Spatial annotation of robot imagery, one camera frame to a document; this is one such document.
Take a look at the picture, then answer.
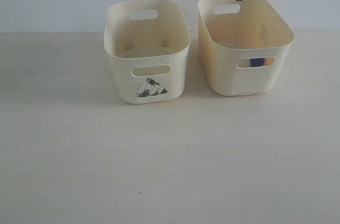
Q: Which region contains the blue ball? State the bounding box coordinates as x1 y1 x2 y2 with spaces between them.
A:
250 58 266 67

